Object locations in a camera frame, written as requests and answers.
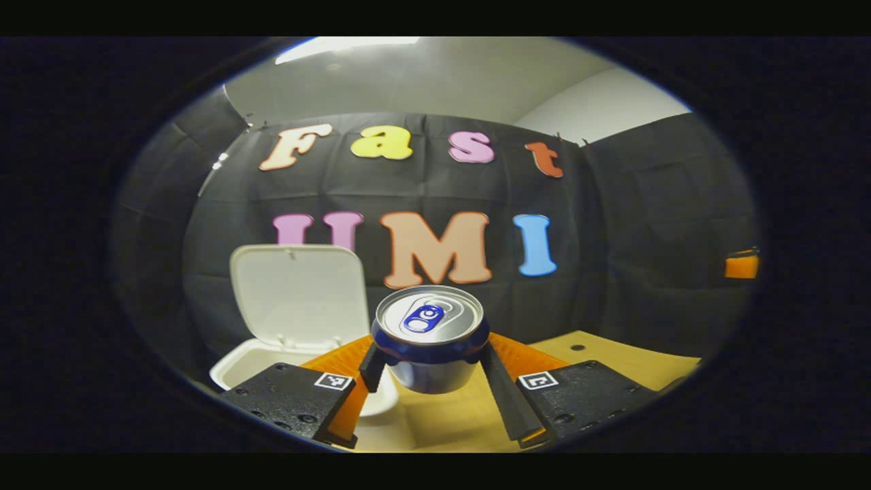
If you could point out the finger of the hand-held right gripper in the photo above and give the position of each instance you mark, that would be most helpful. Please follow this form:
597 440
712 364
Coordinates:
742 265

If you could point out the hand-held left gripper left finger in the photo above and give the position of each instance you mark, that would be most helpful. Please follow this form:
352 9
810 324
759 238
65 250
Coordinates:
371 371

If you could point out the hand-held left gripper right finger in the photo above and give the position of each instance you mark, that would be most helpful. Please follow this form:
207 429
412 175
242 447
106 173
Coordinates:
503 395

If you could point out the blue pop can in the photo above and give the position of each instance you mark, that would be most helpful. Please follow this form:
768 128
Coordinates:
429 320

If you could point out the white desktop garbage bin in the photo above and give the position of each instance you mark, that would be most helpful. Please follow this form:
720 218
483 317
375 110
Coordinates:
299 292

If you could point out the wooden desktop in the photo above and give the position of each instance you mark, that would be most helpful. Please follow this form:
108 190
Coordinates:
449 422

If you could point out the black backdrop cloth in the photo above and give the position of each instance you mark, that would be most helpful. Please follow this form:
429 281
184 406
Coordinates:
612 238

